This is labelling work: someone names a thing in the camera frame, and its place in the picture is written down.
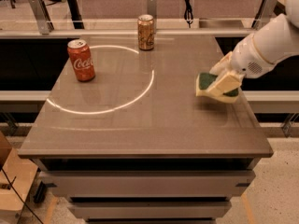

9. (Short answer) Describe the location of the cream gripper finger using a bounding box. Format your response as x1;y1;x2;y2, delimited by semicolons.
209;51;233;76
206;70;244;97

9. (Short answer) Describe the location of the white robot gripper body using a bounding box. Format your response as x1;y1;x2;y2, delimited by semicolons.
230;35;275;78

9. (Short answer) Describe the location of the green and yellow sponge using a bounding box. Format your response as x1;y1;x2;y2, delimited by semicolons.
195;73;239;104

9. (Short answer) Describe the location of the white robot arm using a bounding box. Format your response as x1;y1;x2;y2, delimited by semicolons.
206;0;299;98

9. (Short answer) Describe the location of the orange soda can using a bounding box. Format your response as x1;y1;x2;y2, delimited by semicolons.
137;14;154;50

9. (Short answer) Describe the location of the red Coca-Cola can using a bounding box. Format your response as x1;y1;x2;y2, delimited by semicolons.
67;39;95;82

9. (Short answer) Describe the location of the grey drawer cabinet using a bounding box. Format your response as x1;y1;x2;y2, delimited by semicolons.
20;35;272;224

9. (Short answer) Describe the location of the wooden box at left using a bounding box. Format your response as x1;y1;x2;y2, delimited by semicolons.
0;133;37;224

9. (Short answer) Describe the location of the right metal rail bracket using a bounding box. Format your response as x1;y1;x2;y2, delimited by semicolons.
252;0;278;30

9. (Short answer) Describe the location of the metal rail bracket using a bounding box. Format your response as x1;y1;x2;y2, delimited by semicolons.
147;0;157;33
252;0;278;30
28;0;53;35

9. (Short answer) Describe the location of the black hanging cable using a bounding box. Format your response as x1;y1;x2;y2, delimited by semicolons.
182;0;194;29

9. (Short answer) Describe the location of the middle metal rail bracket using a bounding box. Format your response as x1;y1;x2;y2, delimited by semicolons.
147;0;157;33

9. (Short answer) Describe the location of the left metal rail bracket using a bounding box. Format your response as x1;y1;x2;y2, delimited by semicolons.
28;0;53;35

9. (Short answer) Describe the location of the black floor cable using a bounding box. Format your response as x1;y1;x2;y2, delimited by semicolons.
0;166;45;224

